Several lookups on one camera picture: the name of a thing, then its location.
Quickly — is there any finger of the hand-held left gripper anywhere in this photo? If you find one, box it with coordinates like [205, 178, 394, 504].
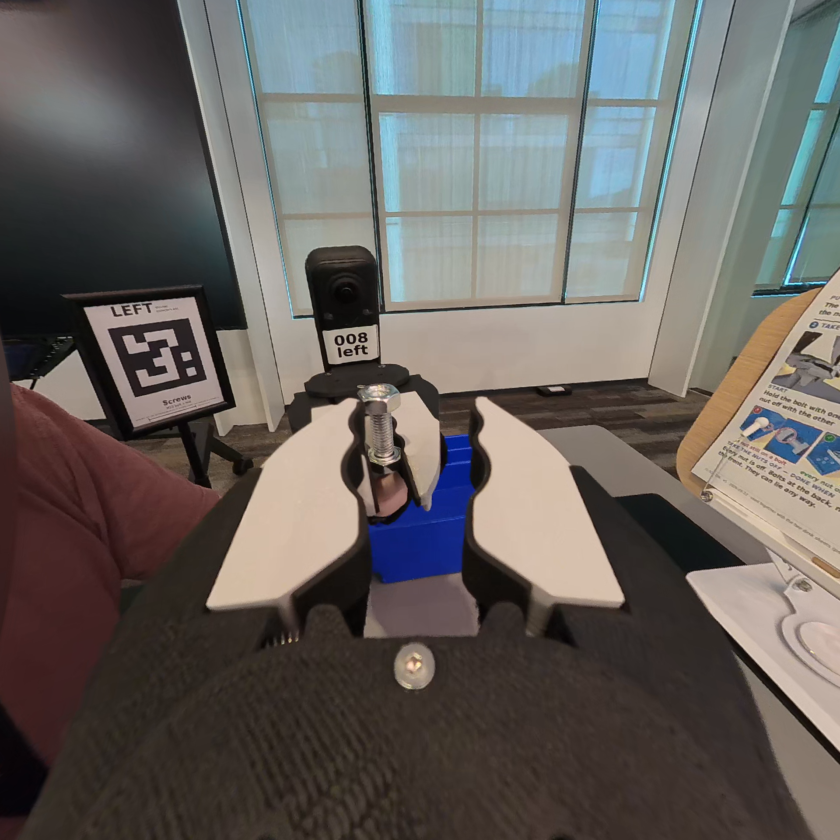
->
[392, 390, 443, 513]
[310, 395, 361, 427]

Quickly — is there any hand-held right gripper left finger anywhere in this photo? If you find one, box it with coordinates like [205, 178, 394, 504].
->
[205, 399, 371, 635]

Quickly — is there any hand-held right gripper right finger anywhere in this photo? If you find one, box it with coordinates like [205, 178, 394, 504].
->
[461, 395, 627, 639]

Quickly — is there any steel hex bolt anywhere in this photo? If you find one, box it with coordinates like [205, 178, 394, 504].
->
[357, 385, 403, 460]

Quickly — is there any blue divided plastic bin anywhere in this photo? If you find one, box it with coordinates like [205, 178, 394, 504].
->
[367, 433, 475, 585]

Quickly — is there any person's left hand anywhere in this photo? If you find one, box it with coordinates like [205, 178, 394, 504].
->
[369, 461, 409, 521]

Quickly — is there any black desk mat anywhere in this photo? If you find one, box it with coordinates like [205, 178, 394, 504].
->
[617, 492, 769, 592]

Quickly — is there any black framed marker sign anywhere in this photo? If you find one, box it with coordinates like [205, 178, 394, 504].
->
[62, 284, 253, 490]

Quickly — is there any white sheet holder base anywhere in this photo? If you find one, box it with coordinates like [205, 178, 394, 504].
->
[686, 551, 840, 752]

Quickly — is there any printed instruction sheet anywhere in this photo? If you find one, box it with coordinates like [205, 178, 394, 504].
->
[690, 266, 840, 572]

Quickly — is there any large gridded window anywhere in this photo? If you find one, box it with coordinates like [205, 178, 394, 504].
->
[236, 0, 700, 319]

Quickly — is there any black equipment stand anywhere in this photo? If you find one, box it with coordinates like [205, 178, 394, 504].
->
[0, 335, 78, 391]

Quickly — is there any large black display screen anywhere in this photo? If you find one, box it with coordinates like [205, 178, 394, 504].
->
[0, 0, 249, 339]

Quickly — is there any narrow window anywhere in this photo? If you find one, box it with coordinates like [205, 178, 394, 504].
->
[755, 0, 840, 296]

